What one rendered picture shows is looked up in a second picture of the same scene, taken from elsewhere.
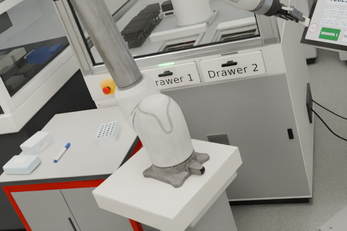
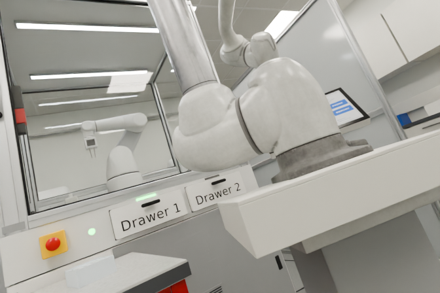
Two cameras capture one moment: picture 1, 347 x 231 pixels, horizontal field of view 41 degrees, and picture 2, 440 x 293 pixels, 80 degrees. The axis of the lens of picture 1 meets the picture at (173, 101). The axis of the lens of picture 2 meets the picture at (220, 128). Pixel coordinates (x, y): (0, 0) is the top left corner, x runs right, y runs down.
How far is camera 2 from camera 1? 1.63 m
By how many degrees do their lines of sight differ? 67
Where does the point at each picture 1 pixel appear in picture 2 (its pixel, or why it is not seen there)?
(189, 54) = (173, 182)
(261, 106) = not seen: hidden behind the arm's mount
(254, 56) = (235, 175)
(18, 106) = not seen: outside the picture
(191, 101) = (177, 245)
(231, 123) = (223, 266)
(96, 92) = (18, 265)
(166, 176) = (339, 150)
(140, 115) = (278, 62)
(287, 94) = not seen: hidden behind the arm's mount
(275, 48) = (247, 168)
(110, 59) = (194, 40)
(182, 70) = (167, 199)
